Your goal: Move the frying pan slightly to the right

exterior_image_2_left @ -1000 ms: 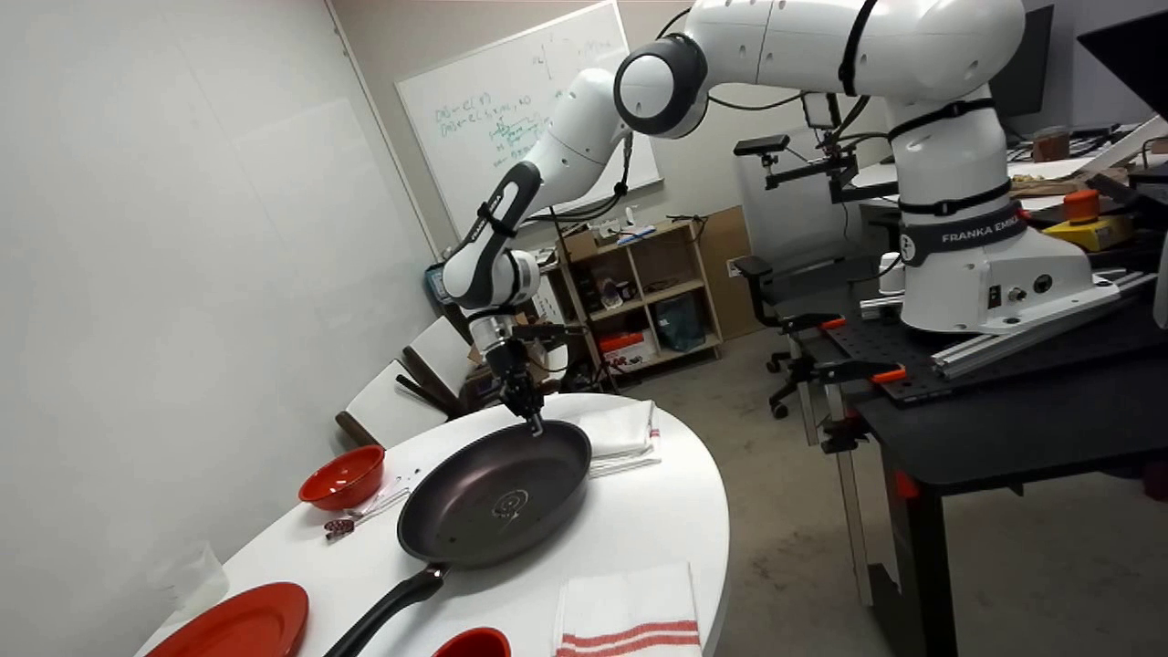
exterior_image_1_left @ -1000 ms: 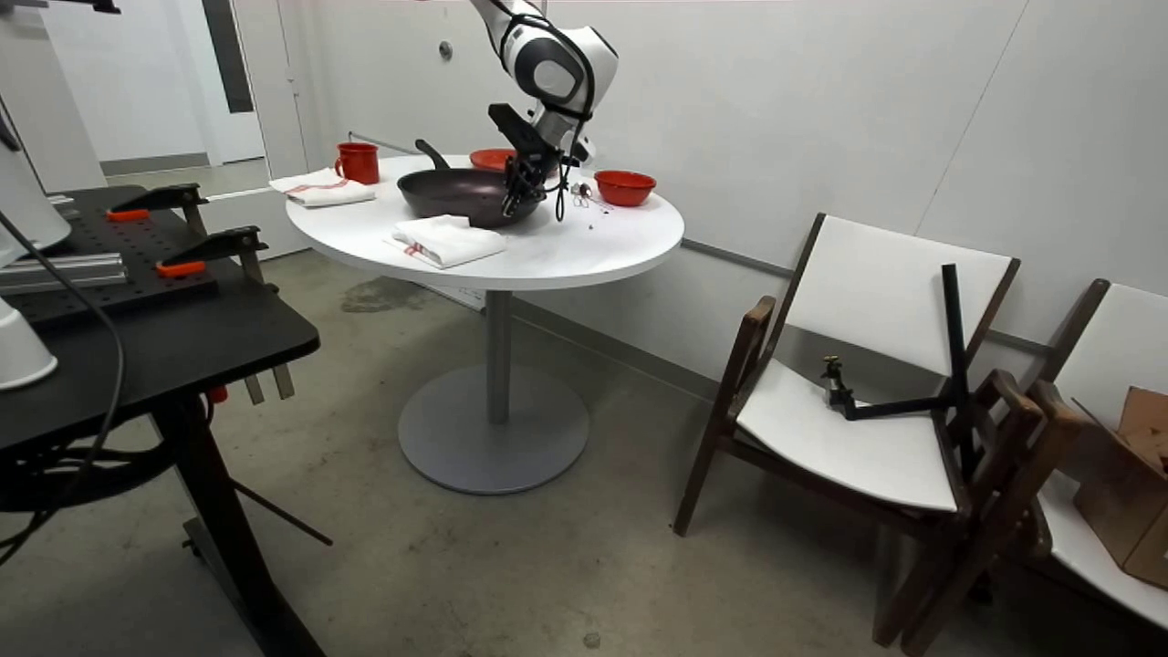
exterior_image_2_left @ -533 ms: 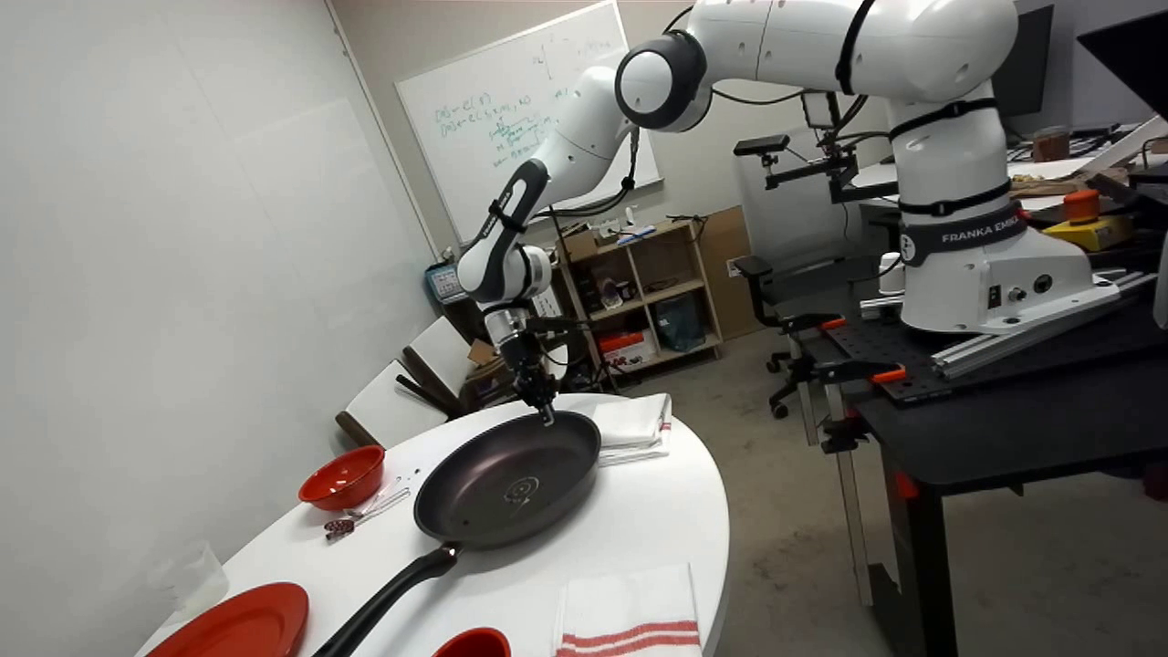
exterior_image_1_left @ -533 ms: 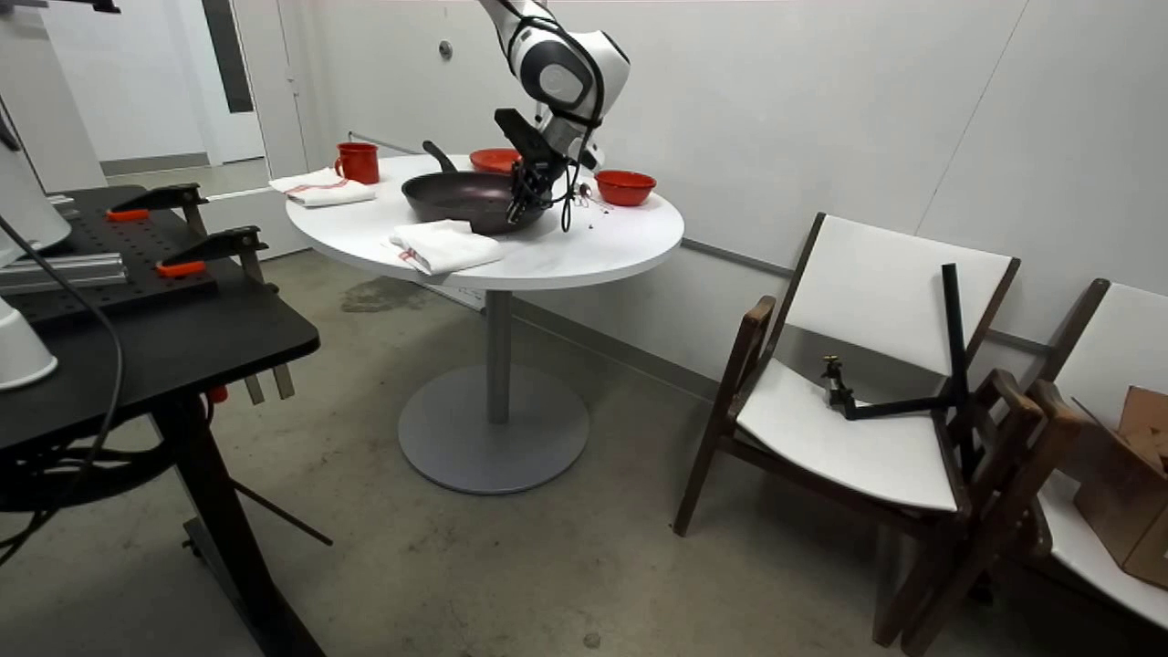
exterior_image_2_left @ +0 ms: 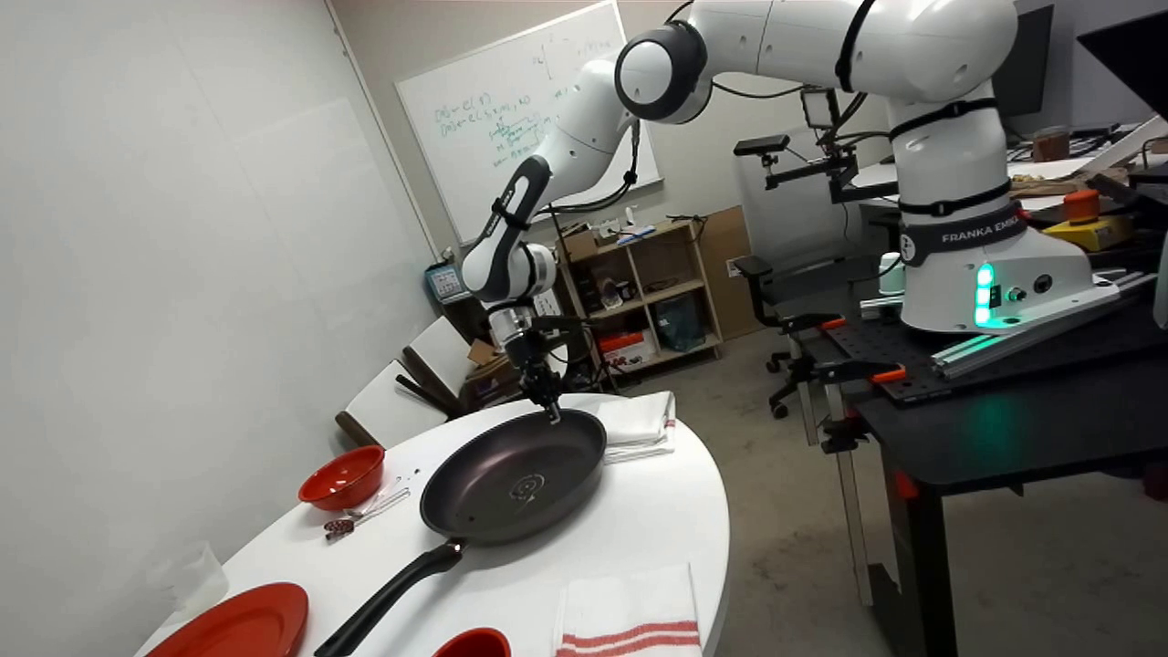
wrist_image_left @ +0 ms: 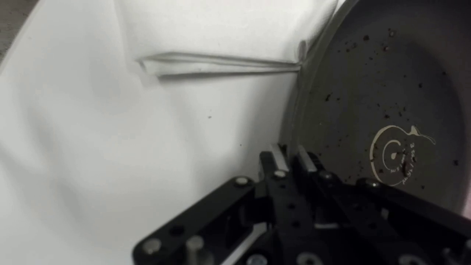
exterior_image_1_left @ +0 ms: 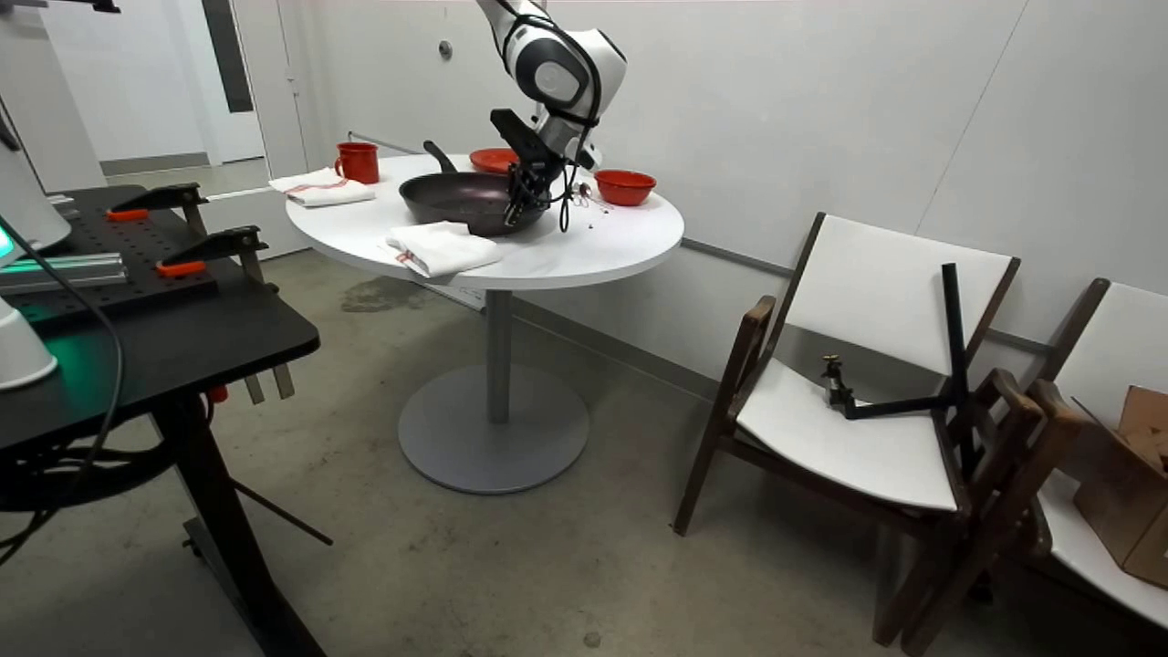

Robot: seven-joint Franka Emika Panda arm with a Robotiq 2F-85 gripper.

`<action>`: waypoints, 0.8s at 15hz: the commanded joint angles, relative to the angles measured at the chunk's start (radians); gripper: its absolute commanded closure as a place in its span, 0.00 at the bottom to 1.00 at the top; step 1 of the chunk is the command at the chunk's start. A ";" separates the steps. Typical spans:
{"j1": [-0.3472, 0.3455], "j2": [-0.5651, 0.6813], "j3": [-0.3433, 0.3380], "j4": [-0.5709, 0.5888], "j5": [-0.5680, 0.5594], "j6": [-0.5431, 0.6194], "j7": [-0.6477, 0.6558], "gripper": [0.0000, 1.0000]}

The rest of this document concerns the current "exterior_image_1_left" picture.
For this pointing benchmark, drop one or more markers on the white cloth with red print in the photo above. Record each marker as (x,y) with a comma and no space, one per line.
(324,189)

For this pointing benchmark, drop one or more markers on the brown cardboard box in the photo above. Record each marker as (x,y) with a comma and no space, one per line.
(1127,478)

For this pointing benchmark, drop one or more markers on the black metal stand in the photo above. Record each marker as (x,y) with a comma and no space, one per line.
(953,350)

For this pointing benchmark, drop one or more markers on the red mug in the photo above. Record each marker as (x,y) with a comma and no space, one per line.
(354,160)

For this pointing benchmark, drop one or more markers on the red bowl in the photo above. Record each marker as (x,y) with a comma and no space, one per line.
(626,186)

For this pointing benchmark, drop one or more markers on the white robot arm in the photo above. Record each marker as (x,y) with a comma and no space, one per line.
(560,58)

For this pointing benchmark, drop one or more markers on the round white pedestal table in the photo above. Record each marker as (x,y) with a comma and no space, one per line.
(609,240)

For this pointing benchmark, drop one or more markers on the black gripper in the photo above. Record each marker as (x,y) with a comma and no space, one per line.
(544,174)

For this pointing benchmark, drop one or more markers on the white folded cloth red stripes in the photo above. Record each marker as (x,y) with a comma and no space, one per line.
(442,250)

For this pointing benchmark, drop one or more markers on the wooden chair with white cushions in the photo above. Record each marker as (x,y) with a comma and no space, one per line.
(851,439)

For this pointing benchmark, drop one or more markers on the small metal utensil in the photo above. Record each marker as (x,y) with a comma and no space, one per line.
(584,189)

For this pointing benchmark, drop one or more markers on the black frying pan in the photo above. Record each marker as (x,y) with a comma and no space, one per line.
(469,200)

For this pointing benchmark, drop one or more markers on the white rounded device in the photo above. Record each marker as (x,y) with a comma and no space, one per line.
(21,350)

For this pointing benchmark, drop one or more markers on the black desk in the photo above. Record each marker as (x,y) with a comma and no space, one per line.
(183,340)

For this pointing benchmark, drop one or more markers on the dark narrow door window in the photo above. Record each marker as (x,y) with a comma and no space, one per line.
(229,57)

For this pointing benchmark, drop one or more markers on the wooden chair with cardboard box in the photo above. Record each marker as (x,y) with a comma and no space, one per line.
(1127,334)

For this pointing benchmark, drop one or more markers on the white tilted panel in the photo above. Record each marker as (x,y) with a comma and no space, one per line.
(27,200)

